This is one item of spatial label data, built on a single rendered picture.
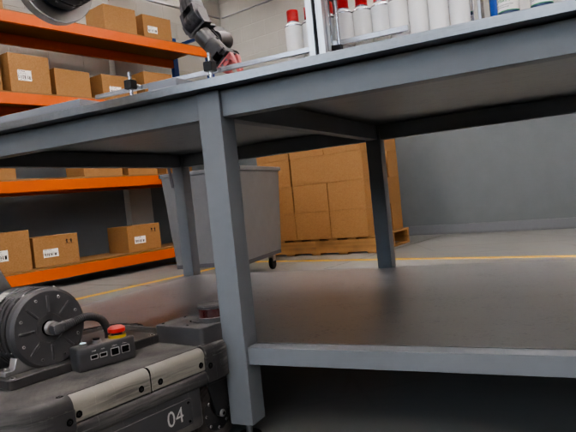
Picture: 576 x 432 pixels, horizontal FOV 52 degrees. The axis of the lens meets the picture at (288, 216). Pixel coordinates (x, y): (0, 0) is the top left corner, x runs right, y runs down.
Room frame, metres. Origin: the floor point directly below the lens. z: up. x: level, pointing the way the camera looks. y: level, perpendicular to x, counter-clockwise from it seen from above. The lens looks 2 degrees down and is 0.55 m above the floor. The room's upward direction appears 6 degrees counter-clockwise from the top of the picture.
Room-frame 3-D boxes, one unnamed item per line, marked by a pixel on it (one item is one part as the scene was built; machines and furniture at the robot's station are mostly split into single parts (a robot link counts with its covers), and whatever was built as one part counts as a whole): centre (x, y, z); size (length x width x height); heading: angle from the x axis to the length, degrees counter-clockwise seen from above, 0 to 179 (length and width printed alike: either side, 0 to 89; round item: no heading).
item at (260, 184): (4.39, 0.46, 0.48); 0.89 x 0.63 x 0.96; 161
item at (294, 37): (1.70, -0.07, 0.98); 0.05 x 0.05 x 0.20
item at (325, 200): (5.66, -0.43, 0.70); 1.20 x 0.83 x 1.39; 58
